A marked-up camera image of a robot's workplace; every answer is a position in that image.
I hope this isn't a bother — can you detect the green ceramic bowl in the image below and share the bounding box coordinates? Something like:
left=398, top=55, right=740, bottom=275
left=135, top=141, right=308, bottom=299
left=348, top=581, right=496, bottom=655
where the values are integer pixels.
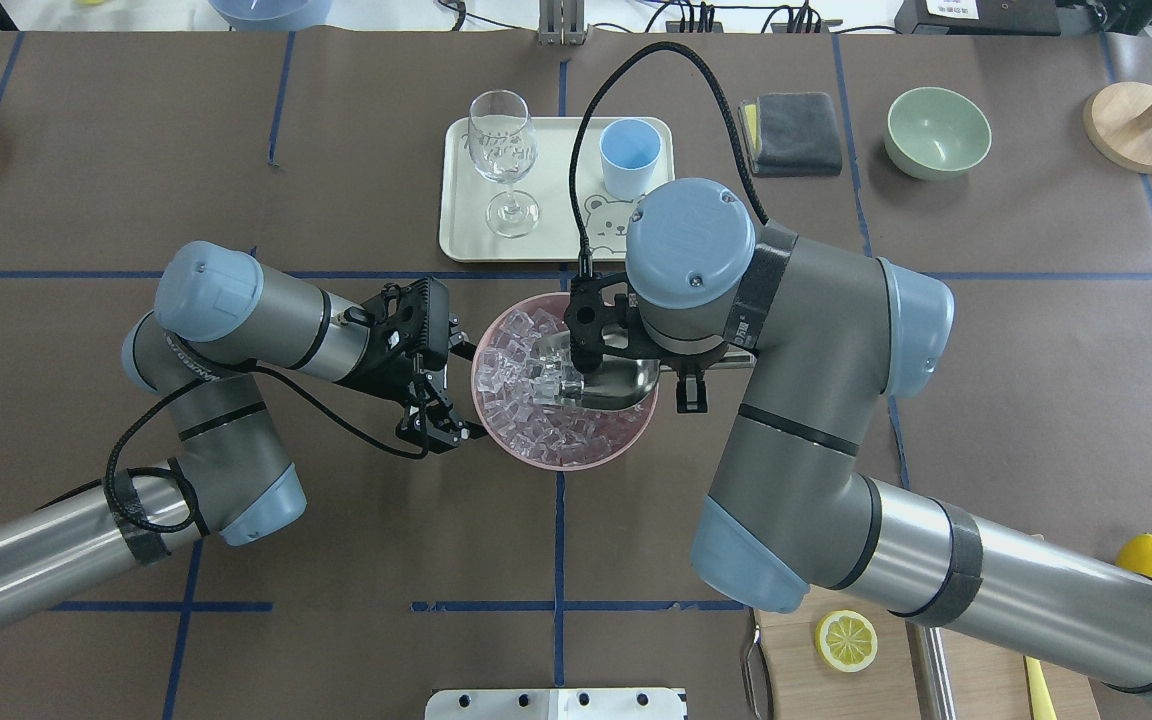
left=884, top=88, right=993, bottom=181

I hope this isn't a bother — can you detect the metal cylinder rod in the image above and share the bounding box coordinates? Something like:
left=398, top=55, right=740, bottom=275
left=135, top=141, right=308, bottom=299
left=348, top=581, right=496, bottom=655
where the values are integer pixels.
left=910, top=624, right=957, bottom=719

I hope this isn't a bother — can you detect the wooden stand with base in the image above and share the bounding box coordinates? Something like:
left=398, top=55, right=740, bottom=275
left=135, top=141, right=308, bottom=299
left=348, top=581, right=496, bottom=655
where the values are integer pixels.
left=1082, top=81, right=1152, bottom=176

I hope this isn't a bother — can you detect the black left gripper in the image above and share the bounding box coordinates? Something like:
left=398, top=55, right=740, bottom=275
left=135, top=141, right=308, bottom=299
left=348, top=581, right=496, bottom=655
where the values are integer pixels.
left=340, top=281, right=486, bottom=454

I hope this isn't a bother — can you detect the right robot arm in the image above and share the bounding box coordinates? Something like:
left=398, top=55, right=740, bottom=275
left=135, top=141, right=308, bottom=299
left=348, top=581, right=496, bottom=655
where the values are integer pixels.
left=626, top=179, right=1152, bottom=703

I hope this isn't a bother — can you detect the lemon half slice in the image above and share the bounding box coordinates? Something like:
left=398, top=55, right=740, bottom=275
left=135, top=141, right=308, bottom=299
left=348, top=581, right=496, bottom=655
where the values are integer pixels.
left=814, top=609, right=879, bottom=673

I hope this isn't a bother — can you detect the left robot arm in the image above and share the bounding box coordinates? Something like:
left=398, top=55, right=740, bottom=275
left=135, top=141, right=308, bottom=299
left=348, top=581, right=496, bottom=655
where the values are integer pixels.
left=0, top=241, right=486, bottom=629

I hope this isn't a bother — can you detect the blue bowl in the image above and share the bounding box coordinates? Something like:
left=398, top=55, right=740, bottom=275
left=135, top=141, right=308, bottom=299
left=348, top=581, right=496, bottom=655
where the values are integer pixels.
left=207, top=0, right=334, bottom=32

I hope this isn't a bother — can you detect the dark grey folded cloth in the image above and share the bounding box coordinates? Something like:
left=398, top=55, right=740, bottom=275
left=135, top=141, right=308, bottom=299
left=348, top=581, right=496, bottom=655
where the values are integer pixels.
left=741, top=92, right=842, bottom=179

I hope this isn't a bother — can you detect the wooden cutting board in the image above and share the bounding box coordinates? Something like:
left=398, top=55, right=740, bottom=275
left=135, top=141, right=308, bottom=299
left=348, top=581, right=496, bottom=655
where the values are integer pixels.
left=741, top=588, right=1107, bottom=720

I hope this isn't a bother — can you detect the pink bowl of ice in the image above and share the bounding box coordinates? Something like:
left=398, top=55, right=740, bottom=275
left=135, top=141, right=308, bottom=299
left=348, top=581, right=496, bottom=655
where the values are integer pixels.
left=470, top=293, right=658, bottom=471

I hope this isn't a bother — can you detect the aluminium frame post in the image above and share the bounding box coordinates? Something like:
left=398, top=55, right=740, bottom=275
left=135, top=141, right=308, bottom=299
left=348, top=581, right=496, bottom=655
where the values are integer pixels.
left=538, top=0, right=588, bottom=46

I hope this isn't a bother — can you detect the yellow plastic knife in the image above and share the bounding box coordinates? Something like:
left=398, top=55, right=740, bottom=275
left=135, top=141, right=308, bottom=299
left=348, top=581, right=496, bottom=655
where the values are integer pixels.
left=1023, top=655, right=1058, bottom=720

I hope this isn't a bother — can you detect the metal ice scoop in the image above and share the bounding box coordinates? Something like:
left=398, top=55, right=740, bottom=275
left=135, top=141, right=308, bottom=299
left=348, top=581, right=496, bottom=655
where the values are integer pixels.
left=526, top=331, right=664, bottom=411

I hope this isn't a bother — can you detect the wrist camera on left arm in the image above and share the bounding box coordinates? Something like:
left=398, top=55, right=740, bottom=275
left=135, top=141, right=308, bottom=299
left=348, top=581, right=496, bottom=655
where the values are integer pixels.
left=564, top=272, right=634, bottom=377

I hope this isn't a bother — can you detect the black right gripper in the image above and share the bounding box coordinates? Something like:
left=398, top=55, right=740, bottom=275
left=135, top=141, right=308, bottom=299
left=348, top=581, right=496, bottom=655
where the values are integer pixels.
left=637, top=341, right=737, bottom=414

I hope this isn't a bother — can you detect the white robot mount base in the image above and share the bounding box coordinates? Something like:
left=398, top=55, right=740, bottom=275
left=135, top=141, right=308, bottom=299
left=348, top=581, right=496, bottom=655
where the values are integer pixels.
left=424, top=687, right=689, bottom=719

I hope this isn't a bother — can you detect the light blue cup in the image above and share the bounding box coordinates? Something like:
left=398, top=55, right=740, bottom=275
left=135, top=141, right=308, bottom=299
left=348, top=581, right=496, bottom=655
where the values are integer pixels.
left=599, top=118, right=664, bottom=200

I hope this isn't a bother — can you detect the clear wine glass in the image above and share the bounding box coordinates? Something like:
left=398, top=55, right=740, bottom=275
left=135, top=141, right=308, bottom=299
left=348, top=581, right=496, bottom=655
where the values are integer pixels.
left=468, top=88, right=540, bottom=238

